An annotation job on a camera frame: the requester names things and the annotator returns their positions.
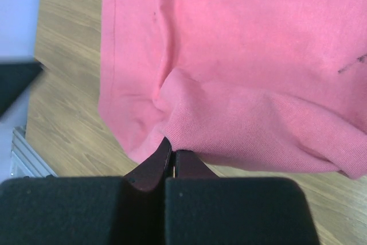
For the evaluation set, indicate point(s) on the aluminium front rail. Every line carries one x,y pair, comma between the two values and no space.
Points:
25,161

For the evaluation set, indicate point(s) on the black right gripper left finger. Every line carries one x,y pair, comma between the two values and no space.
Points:
147,176

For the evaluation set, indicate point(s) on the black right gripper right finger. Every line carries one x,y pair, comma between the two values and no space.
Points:
188,165

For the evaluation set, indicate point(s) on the salmon pink t-shirt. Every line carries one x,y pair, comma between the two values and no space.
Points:
266,85

